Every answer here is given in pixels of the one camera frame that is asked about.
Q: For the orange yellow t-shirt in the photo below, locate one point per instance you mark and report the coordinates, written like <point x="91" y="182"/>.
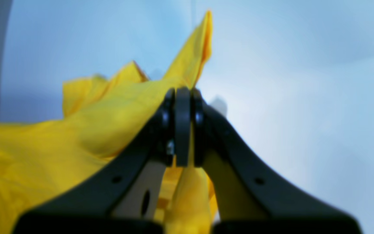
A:
<point x="101" y="117"/>

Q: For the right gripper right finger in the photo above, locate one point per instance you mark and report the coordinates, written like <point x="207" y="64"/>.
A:
<point x="251" y="197"/>

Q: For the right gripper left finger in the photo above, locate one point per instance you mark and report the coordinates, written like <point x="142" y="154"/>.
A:
<point x="122" y="197"/>

